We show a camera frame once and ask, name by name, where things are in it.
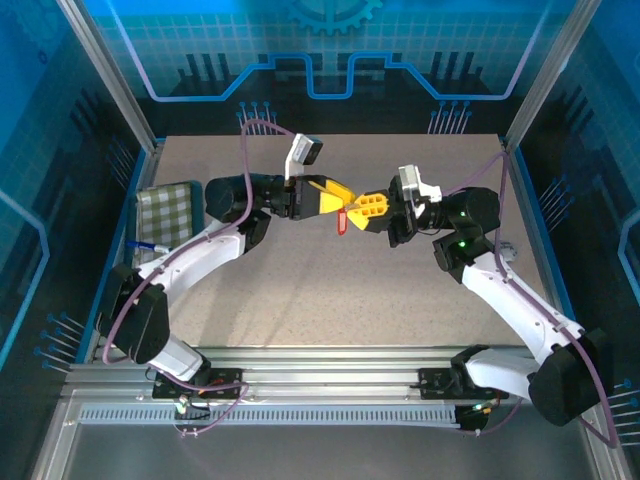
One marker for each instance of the green checkered cloth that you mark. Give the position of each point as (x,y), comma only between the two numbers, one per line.
(165,215)

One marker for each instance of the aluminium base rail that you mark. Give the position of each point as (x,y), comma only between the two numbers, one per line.
(325,370)

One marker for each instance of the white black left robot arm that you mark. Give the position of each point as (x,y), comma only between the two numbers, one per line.
(200,255)

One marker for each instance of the aluminium frame post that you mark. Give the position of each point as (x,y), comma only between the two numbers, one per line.
(105,70)
(550,70)

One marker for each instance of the blue white pen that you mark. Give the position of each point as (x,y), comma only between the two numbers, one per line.
(147,246)

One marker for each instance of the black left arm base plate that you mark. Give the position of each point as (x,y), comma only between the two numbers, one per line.
(225,380)

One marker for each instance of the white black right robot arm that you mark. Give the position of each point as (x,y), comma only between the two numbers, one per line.
(505,300)

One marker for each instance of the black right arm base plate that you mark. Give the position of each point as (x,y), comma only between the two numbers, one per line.
(435,382)

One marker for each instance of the red plastic key tag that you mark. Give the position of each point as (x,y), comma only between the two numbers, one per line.
(342,222)

